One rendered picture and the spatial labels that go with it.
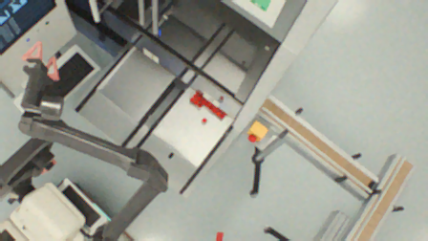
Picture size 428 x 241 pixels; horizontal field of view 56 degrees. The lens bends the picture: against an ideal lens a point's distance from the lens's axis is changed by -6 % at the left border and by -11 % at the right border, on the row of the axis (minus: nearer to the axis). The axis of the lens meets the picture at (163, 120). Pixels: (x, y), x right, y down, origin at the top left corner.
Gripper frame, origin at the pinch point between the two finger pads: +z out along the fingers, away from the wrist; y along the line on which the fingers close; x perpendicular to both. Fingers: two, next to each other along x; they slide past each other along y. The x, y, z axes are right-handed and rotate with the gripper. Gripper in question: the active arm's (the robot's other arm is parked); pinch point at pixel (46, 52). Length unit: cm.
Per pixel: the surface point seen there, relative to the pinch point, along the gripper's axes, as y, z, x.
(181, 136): -85, 7, -24
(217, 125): -89, 15, -40
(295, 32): 6, 2, -75
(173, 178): -88, -12, -23
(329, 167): -101, 1, -94
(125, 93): -75, 24, 3
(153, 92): -78, 26, -9
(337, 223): -146, -16, -105
